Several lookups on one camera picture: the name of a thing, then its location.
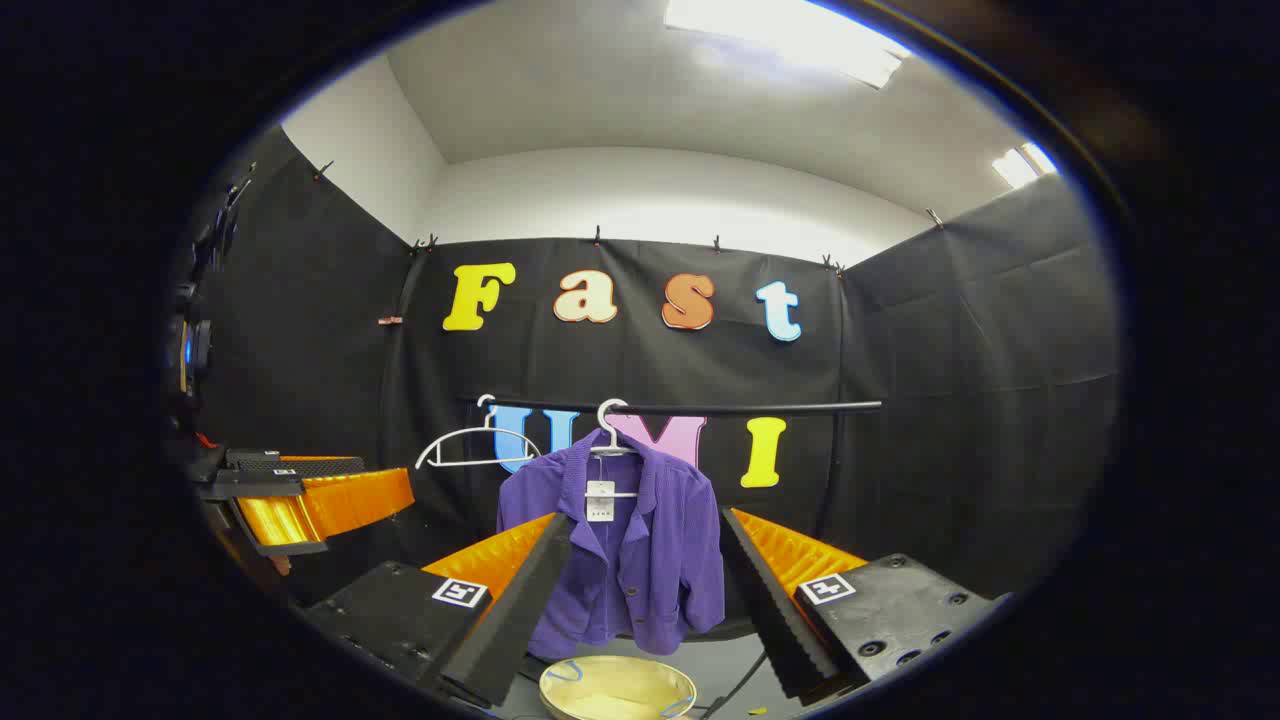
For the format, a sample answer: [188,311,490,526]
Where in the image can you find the black clothes rack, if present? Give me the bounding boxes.
[462,398,883,541]

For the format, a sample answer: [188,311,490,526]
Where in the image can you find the white plastic hanger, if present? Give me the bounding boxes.
[415,394,543,471]
[588,399,641,501]

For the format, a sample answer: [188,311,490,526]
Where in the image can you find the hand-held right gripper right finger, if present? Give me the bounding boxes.
[722,507,1011,701]

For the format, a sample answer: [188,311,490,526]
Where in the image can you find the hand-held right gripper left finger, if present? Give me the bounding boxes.
[300,512,573,709]

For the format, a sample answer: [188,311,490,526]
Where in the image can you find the black floor cable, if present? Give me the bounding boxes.
[700,650,771,719]

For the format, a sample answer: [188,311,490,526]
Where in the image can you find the black backdrop cloth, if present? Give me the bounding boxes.
[190,125,1121,626]

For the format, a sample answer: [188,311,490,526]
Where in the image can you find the large ceiling light panel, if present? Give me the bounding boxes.
[663,0,913,89]

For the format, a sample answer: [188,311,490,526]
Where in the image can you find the small ceiling light panel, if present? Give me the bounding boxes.
[992,142,1059,189]

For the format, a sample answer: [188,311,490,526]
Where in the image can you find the round beige laundry hamper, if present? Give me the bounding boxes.
[539,655,698,720]

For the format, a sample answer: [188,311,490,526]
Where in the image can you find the purple corduroy jacket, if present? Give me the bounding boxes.
[497,428,727,661]

